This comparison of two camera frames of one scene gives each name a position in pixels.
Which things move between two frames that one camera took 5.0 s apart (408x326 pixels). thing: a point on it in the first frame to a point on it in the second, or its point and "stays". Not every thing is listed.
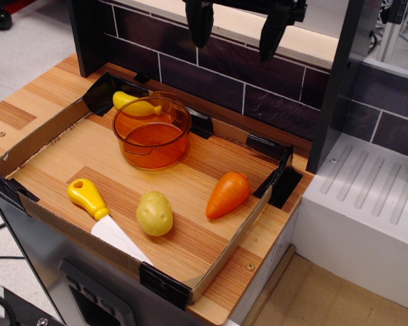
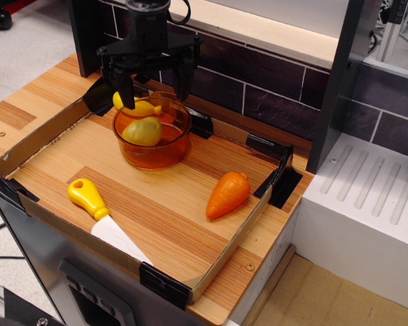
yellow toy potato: [154, 213] to [147, 131]
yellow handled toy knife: [104, 225] stays
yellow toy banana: [134, 106] stays
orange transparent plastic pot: [153, 131] stays
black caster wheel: [2, 19] stays
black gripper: [280, 14] to [149, 43]
